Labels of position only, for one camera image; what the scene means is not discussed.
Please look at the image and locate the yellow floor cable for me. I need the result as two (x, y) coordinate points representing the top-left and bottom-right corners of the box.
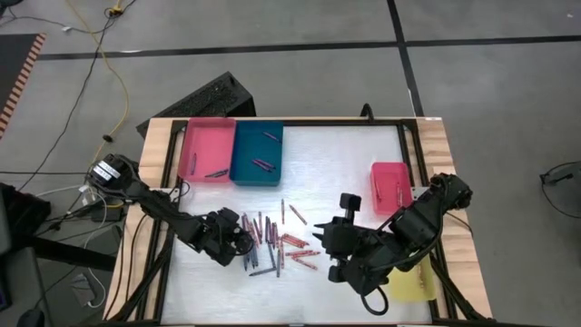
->
(65, 0), (131, 155)

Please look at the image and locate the yellow plastic tray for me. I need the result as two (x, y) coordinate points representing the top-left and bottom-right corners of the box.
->
(388, 253), (438, 303)

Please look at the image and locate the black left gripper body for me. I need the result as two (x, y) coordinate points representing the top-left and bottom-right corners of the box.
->
(195, 207), (254, 267)

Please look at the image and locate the black fabric chair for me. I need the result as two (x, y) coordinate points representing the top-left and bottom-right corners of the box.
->
(0, 181), (52, 255)

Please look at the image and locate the black floor cable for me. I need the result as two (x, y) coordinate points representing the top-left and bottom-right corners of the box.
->
(17, 15), (114, 192)

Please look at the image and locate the black desk bar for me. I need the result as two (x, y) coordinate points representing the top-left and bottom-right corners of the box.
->
(26, 235), (118, 273)

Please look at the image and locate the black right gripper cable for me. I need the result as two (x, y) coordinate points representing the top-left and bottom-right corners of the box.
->
(360, 284), (390, 316)

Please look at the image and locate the large pink plastic tray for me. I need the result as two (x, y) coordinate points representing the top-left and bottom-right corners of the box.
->
(177, 116), (237, 183)

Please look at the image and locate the black mat with striped edge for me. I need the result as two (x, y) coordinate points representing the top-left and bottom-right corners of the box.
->
(0, 32), (47, 140)

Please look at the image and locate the grey power adapter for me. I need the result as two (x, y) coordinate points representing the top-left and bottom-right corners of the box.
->
(70, 272), (108, 310)

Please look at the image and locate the blue plastic tray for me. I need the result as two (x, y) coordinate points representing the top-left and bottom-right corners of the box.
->
(229, 120), (285, 187)

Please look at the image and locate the small pink plastic tray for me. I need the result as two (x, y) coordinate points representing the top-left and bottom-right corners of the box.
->
(369, 162), (414, 216)

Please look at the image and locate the black computer mouse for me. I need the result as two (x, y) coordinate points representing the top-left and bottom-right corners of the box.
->
(17, 308), (46, 327)

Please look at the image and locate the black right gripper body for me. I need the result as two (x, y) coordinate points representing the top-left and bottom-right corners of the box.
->
(325, 193), (367, 282)

